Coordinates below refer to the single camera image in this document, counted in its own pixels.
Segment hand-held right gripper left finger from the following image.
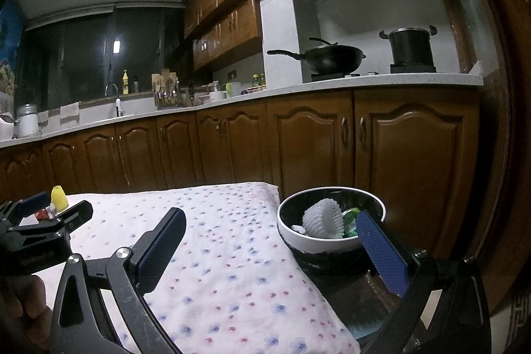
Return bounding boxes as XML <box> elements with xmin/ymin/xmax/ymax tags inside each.
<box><xmin>50</xmin><ymin>207</ymin><xmax>187</xmax><ymax>354</ymax></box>

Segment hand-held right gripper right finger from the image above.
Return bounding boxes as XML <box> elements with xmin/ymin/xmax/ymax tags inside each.
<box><xmin>355</xmin><ymin>210</ymin><xmax>496</xmax><ymax>354</ymax></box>

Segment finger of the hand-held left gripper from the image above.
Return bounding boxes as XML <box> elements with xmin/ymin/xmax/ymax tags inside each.
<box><xmin>8</xmin><ymin>200</ymin><xmax>94</xmax><ymax>239</ymax></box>
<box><xmin>0</xmin><ymin>191</ymin><xmax>49</xmax><ymax>224</ymax></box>

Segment yellow foam fruit net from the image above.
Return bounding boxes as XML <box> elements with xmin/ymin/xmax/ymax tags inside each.
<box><xmin>50</xmin><ymin>185</ymin><xmax>70</xmax><ymax>213</ymax></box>

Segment crushed green can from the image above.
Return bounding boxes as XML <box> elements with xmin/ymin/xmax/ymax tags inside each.
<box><xmin>342</xmin><ymin>207</ymin><xmax>362</xmax><ymax>236</ymax></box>

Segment white round trash bin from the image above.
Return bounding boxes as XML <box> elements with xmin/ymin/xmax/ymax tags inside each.
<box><xmin>276</xmin><ymin>187</ymin><xmax>387</xmax><ymax>255</ymax></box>

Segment white foam fruit net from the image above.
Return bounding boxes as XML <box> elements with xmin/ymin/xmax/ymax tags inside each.
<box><xmin>302</xmin><ymin>200</ymin><xmax>345</xmax><ymax>239</ymax></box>

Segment person's left hand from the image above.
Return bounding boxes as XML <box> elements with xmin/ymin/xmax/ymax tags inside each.
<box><xmin>0</xmin><ymin>274</ymin><xmax>52</xmax><ymax>354</ymax></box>

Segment floral tablecloth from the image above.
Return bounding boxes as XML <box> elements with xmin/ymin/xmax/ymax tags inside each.
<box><xmin>19</xmin><ymin>182</ymin><xmax>361</xmax><ymax>354</ymax></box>

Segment white kitchen appliance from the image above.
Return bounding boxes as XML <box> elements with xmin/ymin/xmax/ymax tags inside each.
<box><xmin>0</xmin><ymin>112</ymin><xmax>17</xmax><ymax>141</ymax></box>

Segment white canister with metal lid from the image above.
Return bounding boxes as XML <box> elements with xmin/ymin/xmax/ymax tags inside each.
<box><xmin>16</xmin><ymin>104</ymin><xmax>41</xmax><ymax>138</ymax></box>

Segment wooden base cabinets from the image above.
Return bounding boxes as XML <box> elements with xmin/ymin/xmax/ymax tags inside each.
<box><xmin>0</xmin><ymin>86</ymin><xmax>484</xmax><ymax>255</ymax></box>

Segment dark kitchen window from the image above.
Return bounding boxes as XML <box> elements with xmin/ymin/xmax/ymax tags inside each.
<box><xmin>17</xmin><ymin>6</ymin><xmax>185</xmax><ymax>114</ymax></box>

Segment patterned floor mat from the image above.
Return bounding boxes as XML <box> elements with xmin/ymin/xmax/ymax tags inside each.
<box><xmin>508</xmin><ymin>288</ymin><xmax>531</xmax><ymax>342</ymax></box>

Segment utensil rack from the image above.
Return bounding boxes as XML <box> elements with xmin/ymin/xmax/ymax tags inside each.
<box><xmin>151</xmin><ymin>69</ymin><xmax>182</xmax><ymax>110</ymax></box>

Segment white kitchen countertop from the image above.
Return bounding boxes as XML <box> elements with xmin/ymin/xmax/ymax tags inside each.
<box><xmin>0</xmin><ymin>72</ymin><xmax>484</xmax><ymax>149</ymax></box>

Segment wooden framed glass door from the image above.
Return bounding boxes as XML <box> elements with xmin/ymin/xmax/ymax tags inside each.
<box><xmin>415</xmin><ymin>0</ymin><xmax>531</xmax><ymax>321</ymax></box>

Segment black wok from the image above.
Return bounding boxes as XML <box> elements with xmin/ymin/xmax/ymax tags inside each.
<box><xmin>266</xmin><ymin>37</ymin><xmax>367</xmax><ymax>75</ymax></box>

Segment black cooking pot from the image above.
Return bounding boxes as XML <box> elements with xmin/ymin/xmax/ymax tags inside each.
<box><xmin>378</xmin><ymin>25</ymin><xmax>438</xmax><ymax>65</ymax></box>

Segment blue wall poster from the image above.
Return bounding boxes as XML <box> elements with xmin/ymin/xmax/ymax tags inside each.
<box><xmin>0</xmin><ymin>0</ymin><xmax>26</xmax><ymax>98</ymax></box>

